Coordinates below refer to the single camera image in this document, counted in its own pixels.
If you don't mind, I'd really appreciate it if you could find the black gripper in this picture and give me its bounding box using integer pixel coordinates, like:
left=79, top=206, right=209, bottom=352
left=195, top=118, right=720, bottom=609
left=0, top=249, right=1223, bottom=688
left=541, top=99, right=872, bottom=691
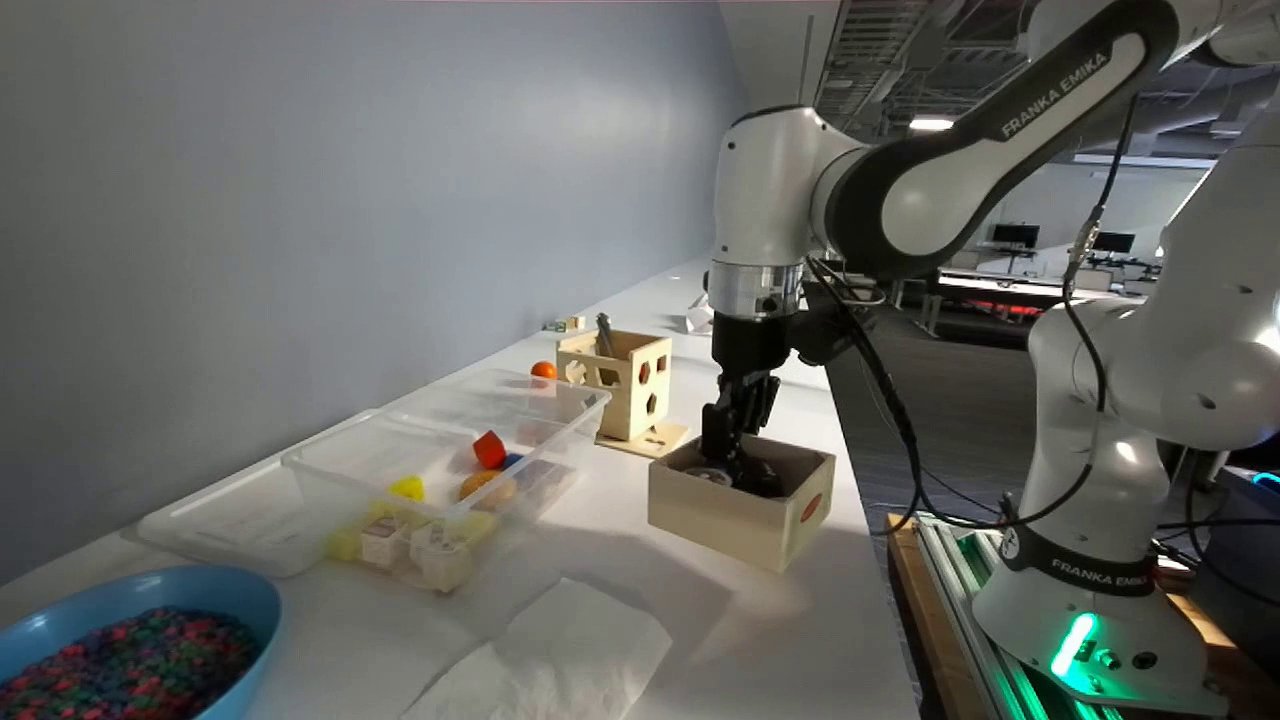
left=697, top=311, right=799, bottom=487

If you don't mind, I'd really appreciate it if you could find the wooden box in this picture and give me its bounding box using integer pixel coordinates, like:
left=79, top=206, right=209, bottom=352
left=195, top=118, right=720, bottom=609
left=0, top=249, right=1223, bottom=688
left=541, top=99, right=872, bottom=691
left=642, top=437, right=839, bottom=580

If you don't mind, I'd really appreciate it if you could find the clear plastic compartment basket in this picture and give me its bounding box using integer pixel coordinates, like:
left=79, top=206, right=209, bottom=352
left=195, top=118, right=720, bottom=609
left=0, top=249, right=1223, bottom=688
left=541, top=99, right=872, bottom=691
left=316, top=380, right=614, bottom=600

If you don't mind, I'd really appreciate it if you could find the wooden shape sorter cube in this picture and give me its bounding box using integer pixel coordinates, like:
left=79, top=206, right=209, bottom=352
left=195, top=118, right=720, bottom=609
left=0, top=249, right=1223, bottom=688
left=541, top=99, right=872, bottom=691
left=557, top=325, right=697, bottom=465

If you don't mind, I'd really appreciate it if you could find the red toy block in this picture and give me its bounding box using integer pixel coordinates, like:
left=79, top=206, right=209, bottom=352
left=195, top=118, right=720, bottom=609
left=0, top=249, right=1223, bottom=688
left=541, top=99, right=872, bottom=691
left=466, top=429, right=511, bottom=477

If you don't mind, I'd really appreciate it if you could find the clear flat plastic tray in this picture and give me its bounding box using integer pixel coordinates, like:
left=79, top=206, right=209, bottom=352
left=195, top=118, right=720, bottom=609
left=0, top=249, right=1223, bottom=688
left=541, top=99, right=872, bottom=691
left=131, top=409, right=473, bottom=580

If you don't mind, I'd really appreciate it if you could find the blue bowl of coloured beads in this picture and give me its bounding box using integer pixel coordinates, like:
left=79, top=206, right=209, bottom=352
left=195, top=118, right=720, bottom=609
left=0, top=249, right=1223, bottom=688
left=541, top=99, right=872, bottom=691
left=0, top=563, right=287, bottom=720

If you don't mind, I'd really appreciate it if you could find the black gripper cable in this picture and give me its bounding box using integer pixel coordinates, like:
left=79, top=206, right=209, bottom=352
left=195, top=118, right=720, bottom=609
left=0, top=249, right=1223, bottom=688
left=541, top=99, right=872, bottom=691
left=794, top=255, right=932, bottom=540

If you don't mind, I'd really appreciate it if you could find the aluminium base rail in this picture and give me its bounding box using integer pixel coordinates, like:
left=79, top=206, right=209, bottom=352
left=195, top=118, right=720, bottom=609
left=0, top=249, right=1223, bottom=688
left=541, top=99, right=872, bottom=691
left=916, top=513, right=1058, bottom=720

